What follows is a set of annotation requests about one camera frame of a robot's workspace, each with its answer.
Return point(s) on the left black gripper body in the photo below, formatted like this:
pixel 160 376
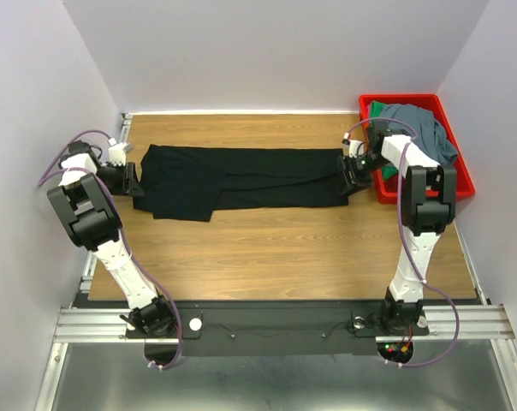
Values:
pixel 115 178

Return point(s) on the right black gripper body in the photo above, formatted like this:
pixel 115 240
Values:
pixel 360 168

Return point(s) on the black t shirt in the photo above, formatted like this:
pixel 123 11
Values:
pixel 190 183

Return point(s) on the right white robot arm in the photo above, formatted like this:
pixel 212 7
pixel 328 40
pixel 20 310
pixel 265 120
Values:
pixel 426 197

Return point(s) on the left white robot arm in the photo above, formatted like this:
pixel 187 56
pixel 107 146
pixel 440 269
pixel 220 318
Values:
pixel 83 203

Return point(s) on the green t shirt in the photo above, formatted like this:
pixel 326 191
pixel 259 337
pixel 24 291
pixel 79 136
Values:
pixel 376 108

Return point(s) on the red plastic bin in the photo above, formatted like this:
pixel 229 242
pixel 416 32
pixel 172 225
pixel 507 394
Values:
pixel 464 185

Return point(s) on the grey blue t shirt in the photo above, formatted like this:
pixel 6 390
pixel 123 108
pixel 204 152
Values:
pixel 432 140

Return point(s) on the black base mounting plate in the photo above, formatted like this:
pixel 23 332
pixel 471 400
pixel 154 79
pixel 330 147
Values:
pixel 261 328

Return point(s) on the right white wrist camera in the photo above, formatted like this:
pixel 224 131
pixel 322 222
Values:
pixel 352 148

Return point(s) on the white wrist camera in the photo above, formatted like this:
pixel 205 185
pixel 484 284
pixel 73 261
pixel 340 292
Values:
pixel 352 148
pixel 117 152

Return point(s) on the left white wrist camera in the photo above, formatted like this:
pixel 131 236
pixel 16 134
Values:
pixel 117 152

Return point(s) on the front aluminium extrusion rail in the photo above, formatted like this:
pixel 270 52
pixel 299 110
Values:
pixel 479 322

